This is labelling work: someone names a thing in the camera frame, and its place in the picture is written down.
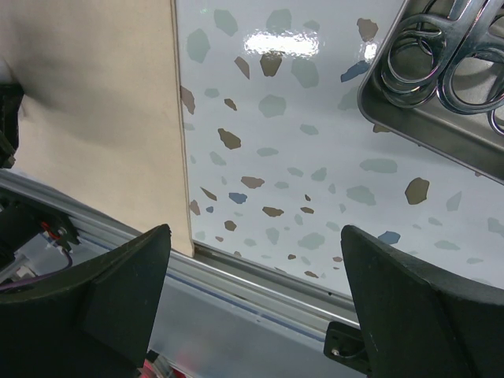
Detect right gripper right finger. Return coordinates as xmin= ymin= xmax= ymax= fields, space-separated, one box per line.
xmin=341 ymin=225 xmax=503 ymax=377

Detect steel scissors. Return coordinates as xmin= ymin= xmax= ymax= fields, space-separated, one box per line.
xmin=437 ymin=1 xmax=503 ymax=115
xmin=377 ymin=1 xmax=479 ymax=108

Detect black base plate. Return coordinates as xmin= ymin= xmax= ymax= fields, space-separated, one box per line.
xmin=1 ymin=188 xmax=80 ymax=269
xmin=323 ymin=321 xmax=372 ymax=377

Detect metal instrument tray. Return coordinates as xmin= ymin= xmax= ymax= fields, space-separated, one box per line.
xmin=358 ymin=1 xmax=503 ymax=182

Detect aluminium rail frame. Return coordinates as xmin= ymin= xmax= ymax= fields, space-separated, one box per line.
xmin=0 ymin=169 xmax=361 ymax=378

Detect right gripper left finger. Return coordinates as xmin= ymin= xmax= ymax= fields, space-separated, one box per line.
xmin=1 ymin=224 xmax=171 ymax=377

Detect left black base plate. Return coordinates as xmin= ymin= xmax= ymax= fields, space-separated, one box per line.
xmin=1 ymin=188 xmax=80 ymax=269

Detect beige cloth mat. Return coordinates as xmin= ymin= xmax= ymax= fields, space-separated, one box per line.
xmin=1 ymin=1 xmax=194 ymax=257

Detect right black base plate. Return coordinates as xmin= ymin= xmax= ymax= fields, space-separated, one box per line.
xmin=323 ymin=321 xmax=372 ymax=377

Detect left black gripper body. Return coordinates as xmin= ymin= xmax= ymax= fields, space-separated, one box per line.
xmin=0 ymin=83 xmax=24 ymax=168

